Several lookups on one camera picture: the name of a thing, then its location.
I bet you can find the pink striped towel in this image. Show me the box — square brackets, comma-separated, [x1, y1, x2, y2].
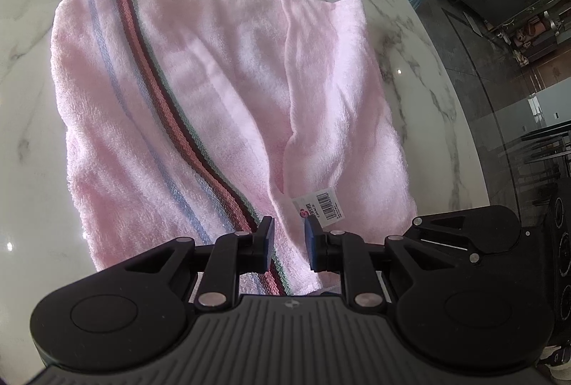
[50, 0, 418, 297]

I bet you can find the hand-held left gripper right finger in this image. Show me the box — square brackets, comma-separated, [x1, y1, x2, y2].
[303, 214, 455, 310]

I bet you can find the black metal frame table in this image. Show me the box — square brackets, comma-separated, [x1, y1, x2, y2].
[500, 126, 571, 207]

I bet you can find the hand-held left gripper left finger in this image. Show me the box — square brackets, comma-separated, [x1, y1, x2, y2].
[124, 216, 276, 310]

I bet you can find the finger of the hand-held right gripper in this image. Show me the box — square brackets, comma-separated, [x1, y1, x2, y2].
[411, 209, 482, 266]

